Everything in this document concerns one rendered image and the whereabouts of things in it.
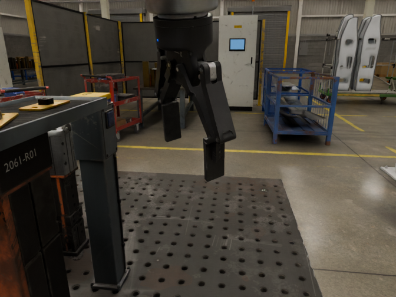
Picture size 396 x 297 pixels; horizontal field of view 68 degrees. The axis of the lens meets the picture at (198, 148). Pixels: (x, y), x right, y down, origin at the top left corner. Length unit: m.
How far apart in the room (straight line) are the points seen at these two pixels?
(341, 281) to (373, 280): 0.19
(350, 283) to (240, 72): 5.38
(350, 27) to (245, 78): 3.23
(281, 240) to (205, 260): 0.25
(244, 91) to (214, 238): 5.96
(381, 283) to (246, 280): 1.38
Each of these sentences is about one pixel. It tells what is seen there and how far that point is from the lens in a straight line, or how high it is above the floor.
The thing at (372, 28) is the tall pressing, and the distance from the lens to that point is 8.95.
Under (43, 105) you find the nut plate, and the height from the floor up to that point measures 1.16.
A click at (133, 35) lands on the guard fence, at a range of 7.98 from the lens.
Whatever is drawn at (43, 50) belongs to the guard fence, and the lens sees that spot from 5.27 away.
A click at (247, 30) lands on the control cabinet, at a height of 1.71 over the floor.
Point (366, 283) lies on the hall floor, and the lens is 2.07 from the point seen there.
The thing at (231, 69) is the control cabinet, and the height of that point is 0.92.
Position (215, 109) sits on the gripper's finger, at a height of 1.17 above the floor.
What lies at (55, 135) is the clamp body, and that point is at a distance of 0.79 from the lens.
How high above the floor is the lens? 1.24
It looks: 18 degrees down
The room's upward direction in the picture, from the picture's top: straight up
